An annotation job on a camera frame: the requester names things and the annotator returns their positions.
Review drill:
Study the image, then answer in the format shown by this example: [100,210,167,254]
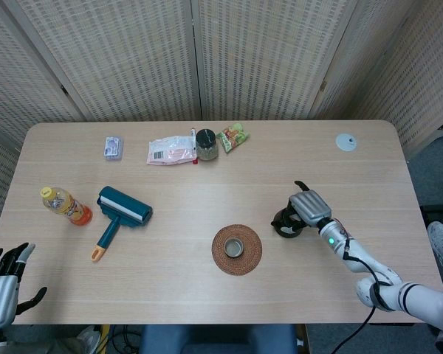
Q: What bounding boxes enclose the green snack packet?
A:
[219,122,251,154]

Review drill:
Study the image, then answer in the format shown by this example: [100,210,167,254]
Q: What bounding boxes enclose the orange drink bottle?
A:
[40,186,94,226]

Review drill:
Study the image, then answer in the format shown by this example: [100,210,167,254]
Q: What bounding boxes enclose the black floor cables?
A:
[110,324,143,354]

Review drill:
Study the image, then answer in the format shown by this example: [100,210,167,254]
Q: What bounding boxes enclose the grey sneaker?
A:
[427,221,443,274]

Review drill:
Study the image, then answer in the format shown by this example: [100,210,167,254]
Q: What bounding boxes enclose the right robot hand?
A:
[280,179,333,235]

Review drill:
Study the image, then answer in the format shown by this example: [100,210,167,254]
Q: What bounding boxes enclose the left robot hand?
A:
[0,242,48,330]

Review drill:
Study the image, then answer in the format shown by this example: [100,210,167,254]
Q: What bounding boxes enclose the robot hand cable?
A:
[332,219,391,354]

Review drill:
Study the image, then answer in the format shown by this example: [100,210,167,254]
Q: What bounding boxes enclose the black teapot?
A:
[269,206,303,239]

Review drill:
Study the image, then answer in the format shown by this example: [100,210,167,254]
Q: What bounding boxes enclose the pink snack bag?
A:
[145,134,199,167]

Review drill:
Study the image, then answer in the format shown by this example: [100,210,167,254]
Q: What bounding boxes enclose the black flat box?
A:
[420,204,443,222]

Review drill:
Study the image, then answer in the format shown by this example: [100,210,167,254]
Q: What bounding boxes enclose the purple tissue pack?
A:
[103,135,125,162]

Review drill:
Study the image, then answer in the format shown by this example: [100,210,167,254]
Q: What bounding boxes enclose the yellow cable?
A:
[95,324,111,354]

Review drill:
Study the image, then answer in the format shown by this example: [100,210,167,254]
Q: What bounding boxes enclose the white round cable grommet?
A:
[334,133,358,152]

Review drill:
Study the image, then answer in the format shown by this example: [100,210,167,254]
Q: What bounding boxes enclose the round woven rattan coaster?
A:
[211,223,264,276]

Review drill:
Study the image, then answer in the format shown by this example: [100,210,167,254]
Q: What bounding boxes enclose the glass jar black lid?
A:
[195,128,220,162]

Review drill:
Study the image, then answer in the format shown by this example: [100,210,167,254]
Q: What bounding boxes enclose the blue chair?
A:
[138,324,298,354]

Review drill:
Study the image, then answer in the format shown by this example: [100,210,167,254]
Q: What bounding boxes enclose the dark ceramic cup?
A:
[223,237,244,258]

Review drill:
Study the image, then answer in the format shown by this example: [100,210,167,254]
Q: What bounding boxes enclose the teal lint roller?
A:
[91,185,154,263]

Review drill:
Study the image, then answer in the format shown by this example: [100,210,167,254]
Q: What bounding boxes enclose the woven folding screen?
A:
[0,0,443,237]

